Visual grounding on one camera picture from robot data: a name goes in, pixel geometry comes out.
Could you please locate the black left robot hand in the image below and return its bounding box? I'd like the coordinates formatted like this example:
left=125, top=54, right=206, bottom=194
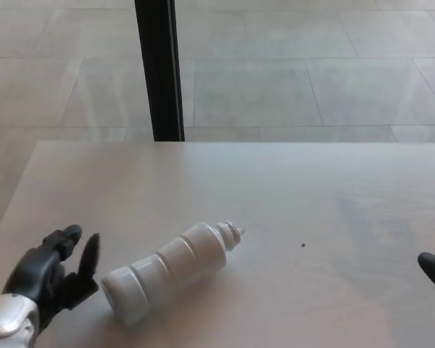
left=1, top=224, right=102, bottom=334

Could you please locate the white translucent plastic bottle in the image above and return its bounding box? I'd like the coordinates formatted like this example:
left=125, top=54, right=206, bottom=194
left=100, top=220, right=246, bottom=326

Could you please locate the black window frame post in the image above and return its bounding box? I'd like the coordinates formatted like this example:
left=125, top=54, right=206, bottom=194
left=134, top=0, right=186, bottom=142

